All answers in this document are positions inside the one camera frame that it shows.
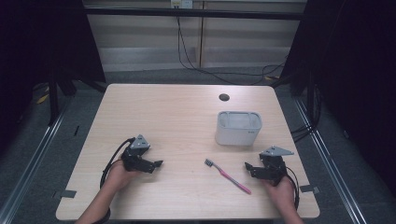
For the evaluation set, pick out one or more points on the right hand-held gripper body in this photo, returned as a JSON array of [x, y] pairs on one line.
[[272, 168]]

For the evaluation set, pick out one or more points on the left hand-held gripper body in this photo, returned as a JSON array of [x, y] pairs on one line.
[[134, 155]]

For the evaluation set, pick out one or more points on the person's right hand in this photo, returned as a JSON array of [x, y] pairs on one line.
[[281, 193]]

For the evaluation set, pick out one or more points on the person's left hand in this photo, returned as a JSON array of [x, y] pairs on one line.
[[117, 177]]

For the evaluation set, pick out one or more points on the pink toothbrush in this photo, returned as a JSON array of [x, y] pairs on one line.
[[229, 177]]

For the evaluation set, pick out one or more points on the white plastic container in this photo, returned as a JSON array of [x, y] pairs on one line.
[[238, 132]]

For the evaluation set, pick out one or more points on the black tape strip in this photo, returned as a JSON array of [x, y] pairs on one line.
[[66, 194], [309, 189]]

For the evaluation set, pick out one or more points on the black wristband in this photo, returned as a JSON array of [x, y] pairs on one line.
[[104, 217]]

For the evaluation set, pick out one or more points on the black table grommet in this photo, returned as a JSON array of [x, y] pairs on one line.
[[224, 97]]

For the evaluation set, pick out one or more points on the black curtain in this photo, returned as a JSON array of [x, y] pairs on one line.
[[46, 43], [351, 77]]

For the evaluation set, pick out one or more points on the black metal crossbar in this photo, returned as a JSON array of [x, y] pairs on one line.
[[193, 13]]

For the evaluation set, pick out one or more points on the metal floor rail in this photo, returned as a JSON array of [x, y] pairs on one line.
[[330, 168], [28, 168]]

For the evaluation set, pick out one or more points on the white wall socket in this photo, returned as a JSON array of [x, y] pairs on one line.
[[181, 3]]

